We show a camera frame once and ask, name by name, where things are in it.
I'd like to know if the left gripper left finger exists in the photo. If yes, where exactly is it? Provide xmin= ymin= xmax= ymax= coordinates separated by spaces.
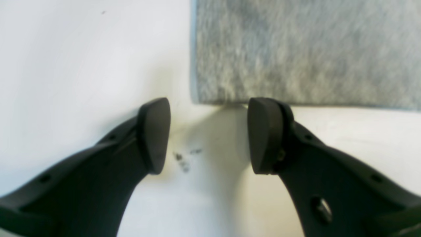
xmin=0 ymin=98 xmax=170 ymax=237

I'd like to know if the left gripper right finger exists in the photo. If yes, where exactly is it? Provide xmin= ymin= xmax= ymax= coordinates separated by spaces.
xmin=247 ymin=97 xmax=421 ymax=237

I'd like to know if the grey T-shirt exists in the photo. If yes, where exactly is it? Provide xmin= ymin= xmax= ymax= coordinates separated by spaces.
xmin=191 ymin=0 xmax=421 ymax=111

